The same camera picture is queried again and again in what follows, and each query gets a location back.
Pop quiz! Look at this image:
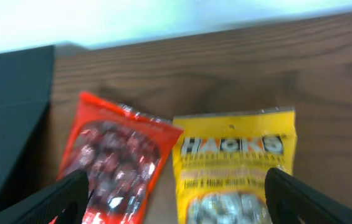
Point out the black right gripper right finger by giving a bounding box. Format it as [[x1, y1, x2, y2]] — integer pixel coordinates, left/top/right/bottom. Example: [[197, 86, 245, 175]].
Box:
[[265, 167, 352, 224]]

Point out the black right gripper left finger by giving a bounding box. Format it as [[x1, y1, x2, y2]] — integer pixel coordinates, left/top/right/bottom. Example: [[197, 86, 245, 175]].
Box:
[[0, 169, 89, 224]]

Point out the red Hacks candy bag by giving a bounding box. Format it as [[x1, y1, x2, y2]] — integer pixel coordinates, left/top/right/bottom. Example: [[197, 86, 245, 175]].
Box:
[[58, 91, 183, 224]]

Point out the yellow Hacks candy bag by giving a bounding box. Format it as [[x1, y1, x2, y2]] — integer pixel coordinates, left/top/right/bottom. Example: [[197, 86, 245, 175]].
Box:
[[172, 106, 297, 224]]

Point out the black box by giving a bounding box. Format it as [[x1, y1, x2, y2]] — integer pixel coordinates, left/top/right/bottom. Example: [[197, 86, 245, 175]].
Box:
[[0, 45, 55, 192]]

